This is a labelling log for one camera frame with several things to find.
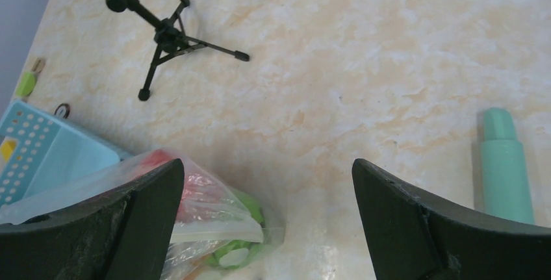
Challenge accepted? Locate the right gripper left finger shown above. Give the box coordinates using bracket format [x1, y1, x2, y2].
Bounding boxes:
[1, 159, 184, 279]

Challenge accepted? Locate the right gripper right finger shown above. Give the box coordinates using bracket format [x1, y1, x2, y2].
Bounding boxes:
[352, 159, 550, 279]

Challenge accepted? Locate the red toy bell pepper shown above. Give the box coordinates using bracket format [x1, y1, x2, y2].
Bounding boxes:
[142, 149, 233, 223]

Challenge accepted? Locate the clear polka dot zip bag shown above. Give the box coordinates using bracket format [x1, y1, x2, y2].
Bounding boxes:
[1, 149, 285, 279]

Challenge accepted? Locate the blue perforated plastic basket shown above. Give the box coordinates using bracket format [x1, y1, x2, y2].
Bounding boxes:
[1, 100, 132, 207]

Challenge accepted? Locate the teal plastic bottle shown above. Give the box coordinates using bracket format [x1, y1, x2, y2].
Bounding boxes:
[472, 107, 535, 225]

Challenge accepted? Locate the yellow block front left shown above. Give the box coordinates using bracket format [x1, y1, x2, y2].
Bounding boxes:
[0, 139, 17, 162]

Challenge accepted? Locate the green and wood toy block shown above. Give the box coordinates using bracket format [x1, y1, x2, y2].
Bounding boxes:
[15, 57, 46, 98]

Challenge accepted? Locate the blue microphone on tripod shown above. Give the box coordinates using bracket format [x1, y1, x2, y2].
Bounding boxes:
[105, 0, 250, 101]

